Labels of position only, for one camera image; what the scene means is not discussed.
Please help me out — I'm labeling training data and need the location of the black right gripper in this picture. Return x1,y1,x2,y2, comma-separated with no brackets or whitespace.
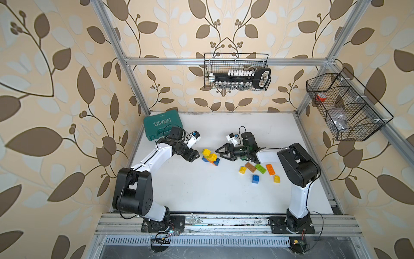
216,143,249,161

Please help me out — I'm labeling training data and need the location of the yellow lego brick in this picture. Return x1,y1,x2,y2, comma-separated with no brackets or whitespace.
202,149,211,157
207,153,218,161
239,166,247,174
273,175,281,183

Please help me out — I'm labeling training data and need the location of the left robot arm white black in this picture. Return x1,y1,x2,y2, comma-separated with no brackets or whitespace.
112,138,200,222

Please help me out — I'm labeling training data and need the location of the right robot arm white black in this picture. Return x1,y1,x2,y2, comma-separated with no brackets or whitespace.
216,143,321,224

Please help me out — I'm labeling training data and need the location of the lime green lego plate right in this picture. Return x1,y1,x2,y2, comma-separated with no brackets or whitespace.
255,164,267,174

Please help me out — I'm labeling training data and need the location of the blue lego brick right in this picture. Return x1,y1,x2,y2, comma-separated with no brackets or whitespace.
252,175,260,184

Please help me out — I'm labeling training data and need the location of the orange lego plate right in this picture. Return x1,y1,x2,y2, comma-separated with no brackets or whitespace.
266,164,276,175

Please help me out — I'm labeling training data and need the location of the green plastic tool case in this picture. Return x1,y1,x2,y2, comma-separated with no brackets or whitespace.
143,110,183,141

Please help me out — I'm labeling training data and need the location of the black white tool in basket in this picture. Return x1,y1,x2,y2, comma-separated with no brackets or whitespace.
208,68,271,91

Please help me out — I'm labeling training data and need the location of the red object in basket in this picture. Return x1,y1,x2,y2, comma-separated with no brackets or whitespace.
316,92,327,103

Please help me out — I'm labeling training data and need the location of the clear plastic bag in basket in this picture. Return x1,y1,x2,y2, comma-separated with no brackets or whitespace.
328,107,349,130

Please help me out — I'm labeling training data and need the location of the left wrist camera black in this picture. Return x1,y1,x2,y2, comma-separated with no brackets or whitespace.
168,126,185,140

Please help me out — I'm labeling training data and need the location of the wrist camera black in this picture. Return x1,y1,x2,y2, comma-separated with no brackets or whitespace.
168,126,185,140
241,132,258,150

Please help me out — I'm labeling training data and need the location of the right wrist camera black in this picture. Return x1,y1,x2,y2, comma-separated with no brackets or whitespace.
241,132,258,150

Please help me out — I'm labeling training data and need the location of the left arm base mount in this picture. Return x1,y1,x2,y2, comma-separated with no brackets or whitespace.
141,215,185,235

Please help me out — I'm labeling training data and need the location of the back wall wire basket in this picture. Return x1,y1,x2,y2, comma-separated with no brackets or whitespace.
203,52,271,91

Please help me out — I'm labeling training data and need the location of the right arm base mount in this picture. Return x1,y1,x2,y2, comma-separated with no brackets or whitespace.
268,216,316,234

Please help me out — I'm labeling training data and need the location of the side wall wire basket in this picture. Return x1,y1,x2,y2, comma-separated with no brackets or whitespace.
306,68,394,141

